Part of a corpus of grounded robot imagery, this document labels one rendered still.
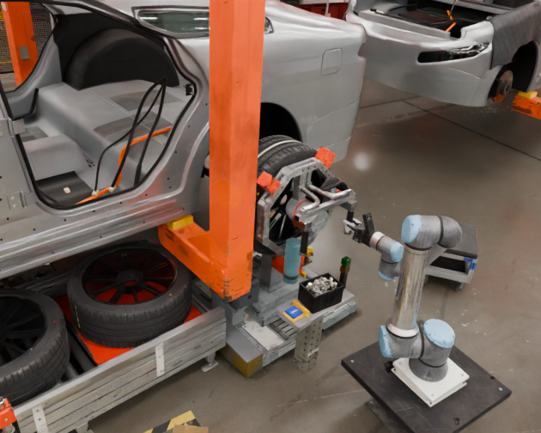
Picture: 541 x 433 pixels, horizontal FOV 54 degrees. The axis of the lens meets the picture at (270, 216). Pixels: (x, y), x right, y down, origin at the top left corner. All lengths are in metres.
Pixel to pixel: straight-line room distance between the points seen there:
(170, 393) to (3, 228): 1.22
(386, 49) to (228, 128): 3.23
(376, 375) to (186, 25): 1.95
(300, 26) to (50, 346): 2.11
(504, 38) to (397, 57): 0.91
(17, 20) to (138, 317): 2.72
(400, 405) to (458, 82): 3.22
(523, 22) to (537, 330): 2.72
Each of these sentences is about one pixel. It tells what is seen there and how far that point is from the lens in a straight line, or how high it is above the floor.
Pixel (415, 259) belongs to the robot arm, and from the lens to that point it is 2.35.
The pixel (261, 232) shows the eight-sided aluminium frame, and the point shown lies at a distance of 2.79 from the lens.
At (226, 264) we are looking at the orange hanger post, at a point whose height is 0.76.
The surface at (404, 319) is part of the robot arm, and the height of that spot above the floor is 0.72.
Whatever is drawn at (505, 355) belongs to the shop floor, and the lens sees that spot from 3.65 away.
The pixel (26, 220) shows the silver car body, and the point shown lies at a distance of 2.63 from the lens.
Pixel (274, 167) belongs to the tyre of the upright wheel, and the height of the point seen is 1.12.
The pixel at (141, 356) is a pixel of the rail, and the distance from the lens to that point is 2.76.
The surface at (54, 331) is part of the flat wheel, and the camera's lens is 2.76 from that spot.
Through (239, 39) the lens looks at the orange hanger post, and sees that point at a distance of 2.17.
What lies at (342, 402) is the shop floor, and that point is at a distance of 3.07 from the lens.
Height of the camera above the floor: 2.34
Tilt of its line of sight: 32 degrees down
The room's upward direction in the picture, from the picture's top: 4 degrees clockwise
